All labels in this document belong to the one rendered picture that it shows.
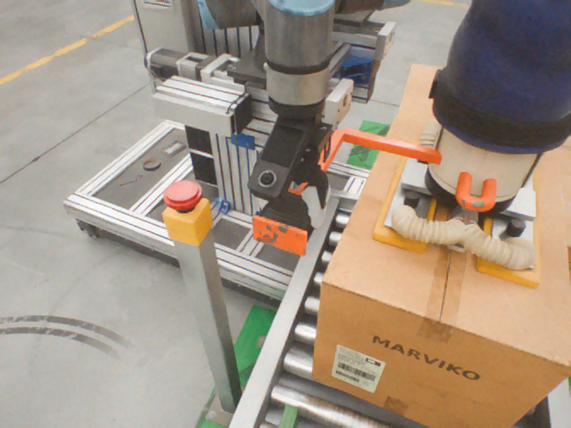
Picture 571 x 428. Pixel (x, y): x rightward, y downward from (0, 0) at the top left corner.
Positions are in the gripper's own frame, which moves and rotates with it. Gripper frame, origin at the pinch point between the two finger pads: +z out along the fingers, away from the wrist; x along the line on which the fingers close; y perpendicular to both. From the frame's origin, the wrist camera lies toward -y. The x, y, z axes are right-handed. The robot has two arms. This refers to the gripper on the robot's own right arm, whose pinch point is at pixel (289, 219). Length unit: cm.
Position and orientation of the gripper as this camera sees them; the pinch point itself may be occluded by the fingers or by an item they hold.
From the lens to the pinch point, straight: 62.7
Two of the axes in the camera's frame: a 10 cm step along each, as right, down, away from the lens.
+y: 4.0, -6.4, 6.6
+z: 0.0, 7.2, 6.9
